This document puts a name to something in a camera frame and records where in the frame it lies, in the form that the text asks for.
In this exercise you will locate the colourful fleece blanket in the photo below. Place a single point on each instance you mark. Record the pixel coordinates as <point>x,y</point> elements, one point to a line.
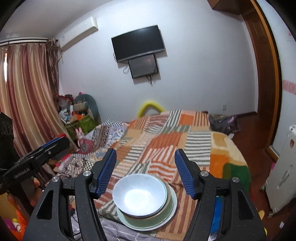
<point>226,150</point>

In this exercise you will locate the striped brown curtain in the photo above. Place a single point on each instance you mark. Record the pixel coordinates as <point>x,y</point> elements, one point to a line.
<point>30,97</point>

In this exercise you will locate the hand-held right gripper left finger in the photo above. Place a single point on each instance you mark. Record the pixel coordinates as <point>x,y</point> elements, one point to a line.
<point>106,171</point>

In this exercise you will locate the white appliance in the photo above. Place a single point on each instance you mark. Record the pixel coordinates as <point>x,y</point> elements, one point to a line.
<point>283,176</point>

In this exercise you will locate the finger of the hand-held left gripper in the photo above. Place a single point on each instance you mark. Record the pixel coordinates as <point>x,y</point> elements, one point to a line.
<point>53,141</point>
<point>57,149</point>

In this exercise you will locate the person's left hand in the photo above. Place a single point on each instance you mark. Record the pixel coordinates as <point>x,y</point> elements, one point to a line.
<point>37,194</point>

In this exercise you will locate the wooden overhead cabinet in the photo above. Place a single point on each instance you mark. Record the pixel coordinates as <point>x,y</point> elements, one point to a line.
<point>226,4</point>

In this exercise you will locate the white wall socket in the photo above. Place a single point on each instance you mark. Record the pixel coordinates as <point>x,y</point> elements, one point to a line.
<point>224,107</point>

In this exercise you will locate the dark bag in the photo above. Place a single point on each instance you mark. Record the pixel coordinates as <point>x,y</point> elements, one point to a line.
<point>223,124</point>

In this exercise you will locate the grey stuffed toy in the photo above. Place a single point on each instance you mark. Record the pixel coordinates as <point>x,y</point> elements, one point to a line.
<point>89,104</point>

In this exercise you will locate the wooden door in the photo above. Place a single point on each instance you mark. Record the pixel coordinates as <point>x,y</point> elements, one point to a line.
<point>263,81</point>

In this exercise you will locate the curtain rail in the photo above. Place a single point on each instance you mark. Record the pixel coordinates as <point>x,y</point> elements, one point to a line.
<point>23,41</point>

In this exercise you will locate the white air conditioner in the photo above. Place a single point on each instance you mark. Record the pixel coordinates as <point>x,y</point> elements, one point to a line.
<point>76,34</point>

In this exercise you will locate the pink bunny toy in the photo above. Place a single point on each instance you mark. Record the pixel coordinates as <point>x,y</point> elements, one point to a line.
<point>79,135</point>

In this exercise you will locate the pink bowl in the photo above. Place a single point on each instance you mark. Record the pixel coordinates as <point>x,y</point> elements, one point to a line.
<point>169,197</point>

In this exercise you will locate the pile of household clutter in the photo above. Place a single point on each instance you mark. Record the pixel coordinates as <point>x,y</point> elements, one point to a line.
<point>66,107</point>

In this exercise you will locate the green plate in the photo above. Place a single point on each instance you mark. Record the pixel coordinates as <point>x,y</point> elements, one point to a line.
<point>143,224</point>

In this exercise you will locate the white bowl with black spots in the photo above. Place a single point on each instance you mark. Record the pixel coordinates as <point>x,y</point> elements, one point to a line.
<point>138,194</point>

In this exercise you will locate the yellow foam tube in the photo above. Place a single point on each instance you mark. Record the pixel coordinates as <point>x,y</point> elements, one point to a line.
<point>148,104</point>

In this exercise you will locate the small black wall monitor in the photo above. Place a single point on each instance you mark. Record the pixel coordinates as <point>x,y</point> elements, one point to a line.
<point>143,66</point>

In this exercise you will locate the black wall television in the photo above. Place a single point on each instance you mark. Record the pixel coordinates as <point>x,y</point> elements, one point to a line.
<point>138,42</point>

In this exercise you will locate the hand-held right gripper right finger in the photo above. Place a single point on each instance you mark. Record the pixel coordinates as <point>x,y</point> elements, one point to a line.
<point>185,173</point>

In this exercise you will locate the grey striped bedsheet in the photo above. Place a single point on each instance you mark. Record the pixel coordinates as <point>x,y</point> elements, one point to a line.
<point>120,231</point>

